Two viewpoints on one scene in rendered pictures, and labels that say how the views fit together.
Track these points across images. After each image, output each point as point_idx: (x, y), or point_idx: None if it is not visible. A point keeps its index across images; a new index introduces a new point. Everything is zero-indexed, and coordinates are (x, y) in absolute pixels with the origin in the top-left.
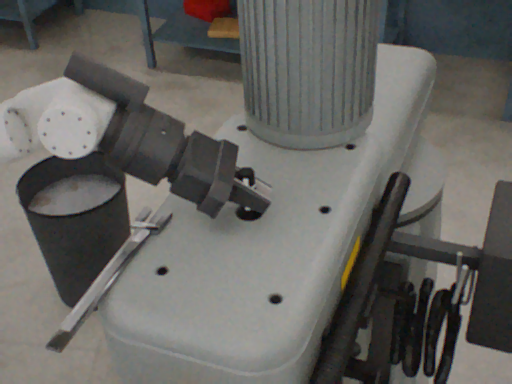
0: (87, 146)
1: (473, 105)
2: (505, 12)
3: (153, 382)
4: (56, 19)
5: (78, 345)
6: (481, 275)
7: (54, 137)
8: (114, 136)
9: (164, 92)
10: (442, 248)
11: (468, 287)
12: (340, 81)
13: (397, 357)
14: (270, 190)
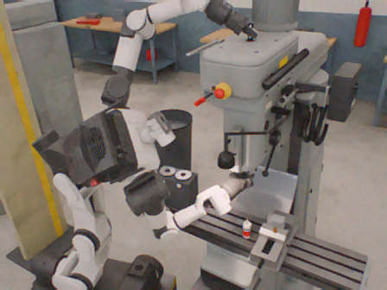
0: (203, 4)
1: (358, 118)
2: (377, 78)
3: (214, 80)
4: (166, 73)
5: None
6: (333, 85)
7: (193, 1)
8: (211, 4)
9: (210, 103)
10: (320, 85)
11: (346, 188)
12: (285, 4)
13: (300, 129)
14: (257, 32)
